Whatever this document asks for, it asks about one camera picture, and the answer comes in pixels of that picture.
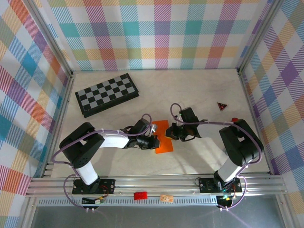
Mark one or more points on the orange paper sheet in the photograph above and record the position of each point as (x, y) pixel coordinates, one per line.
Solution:
(165, 145)

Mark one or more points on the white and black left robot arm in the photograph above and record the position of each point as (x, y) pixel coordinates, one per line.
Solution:
(80, 152)

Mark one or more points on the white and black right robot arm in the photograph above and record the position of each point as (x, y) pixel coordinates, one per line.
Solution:
(240, 145)

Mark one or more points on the black triangle with red mark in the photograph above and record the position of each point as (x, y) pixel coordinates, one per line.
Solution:
(222, 106)

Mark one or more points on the red cylinder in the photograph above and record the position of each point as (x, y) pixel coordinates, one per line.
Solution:
(235, 119)

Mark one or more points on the black and grey chessboard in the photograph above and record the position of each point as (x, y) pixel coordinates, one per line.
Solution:
(107, 95)

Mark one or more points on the red plastic block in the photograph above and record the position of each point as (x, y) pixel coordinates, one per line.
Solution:
(140, 195)

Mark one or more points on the orange printed label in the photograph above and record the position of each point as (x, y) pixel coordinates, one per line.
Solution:
(166, 198)

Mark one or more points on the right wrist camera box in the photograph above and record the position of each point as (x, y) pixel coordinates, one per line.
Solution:
(175, 124)

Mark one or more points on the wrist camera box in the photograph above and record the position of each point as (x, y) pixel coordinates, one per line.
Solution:
(175, 124)
(154, 128)

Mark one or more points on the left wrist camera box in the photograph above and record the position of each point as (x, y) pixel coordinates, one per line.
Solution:
(154, 128)

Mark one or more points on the wide aluminium base rail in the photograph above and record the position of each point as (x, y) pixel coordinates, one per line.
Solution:
(154, 185)

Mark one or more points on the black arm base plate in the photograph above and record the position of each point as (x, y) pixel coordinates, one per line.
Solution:
(206, 185)
(108, 186)

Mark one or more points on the aluminium side rail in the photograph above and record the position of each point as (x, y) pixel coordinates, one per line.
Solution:
(64, 102)
(248, 102)

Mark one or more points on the aluminium frame post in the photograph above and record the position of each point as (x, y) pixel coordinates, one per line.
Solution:
(51, 38)
(258, 35)

